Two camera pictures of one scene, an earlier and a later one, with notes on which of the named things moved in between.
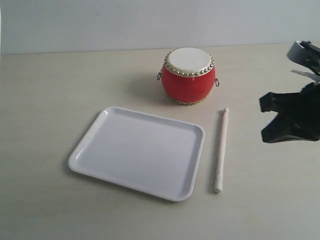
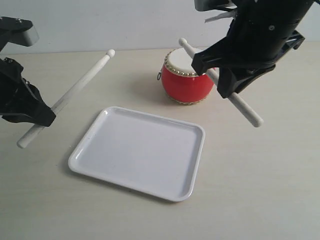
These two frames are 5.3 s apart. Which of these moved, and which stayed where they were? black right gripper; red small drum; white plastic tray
Moved: black right gripper
Stayed: white plastic tray; red small drum
